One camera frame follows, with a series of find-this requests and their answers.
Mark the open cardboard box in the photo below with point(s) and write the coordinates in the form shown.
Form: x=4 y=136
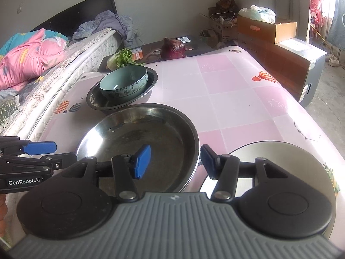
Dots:
x=223 y=29

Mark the white plate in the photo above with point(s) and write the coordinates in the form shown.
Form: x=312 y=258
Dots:
x=296 y=153

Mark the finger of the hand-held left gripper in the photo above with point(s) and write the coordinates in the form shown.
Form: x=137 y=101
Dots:
x=40 y=148
x=64 y=159

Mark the pink quilt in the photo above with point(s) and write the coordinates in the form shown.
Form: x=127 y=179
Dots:
x=27 y=59

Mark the blue hanging cloth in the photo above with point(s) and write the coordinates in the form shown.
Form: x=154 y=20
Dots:
x=338 y=29

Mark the large steel basin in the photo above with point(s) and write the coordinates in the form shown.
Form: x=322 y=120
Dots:
x=161 y=135

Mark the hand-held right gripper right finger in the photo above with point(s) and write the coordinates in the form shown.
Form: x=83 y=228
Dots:
x=209 y=162

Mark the white quilted mattress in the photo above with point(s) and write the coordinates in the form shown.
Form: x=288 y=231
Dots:
x=80 y=54

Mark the person's left hand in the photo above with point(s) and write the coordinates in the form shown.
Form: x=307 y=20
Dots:
x=2 y=210

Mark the dark paper bag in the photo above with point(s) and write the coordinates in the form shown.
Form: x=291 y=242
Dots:
x=226 y=4

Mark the white shoe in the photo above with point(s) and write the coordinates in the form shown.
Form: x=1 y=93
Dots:
x=334 y=60

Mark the napa cabbage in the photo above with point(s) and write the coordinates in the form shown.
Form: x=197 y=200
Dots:
x=125 y=56

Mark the white plastic bag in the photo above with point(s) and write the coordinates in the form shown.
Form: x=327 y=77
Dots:
x=258 y=13

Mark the green floral pillow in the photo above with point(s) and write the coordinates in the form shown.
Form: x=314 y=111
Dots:
x=8 y=110

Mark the pink hanging garment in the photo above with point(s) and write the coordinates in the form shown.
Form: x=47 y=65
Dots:
x=315 y=5

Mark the brown cardboard box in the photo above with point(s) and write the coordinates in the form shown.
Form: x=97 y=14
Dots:
x=258 y=29

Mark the black headboard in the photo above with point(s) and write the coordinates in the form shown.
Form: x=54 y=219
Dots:
x=80 y=13

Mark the grey clothes pile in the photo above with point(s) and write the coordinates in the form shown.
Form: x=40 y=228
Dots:
x=107 y=21

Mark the teal ceramic bowl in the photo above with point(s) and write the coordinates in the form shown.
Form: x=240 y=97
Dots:
x=124 y=79

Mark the steel bowl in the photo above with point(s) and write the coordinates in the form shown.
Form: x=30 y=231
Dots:
x=94 y=99

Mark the pink checked tablecloth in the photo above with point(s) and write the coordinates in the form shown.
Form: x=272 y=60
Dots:
x=237 y=91

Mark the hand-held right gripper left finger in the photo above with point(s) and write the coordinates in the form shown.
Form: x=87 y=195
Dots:
x=141 y=162

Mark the purple onion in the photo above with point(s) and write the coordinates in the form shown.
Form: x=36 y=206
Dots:
x=172 y=49

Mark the large cardboard box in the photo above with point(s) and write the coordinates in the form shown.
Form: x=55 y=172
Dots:
x=283 y=59

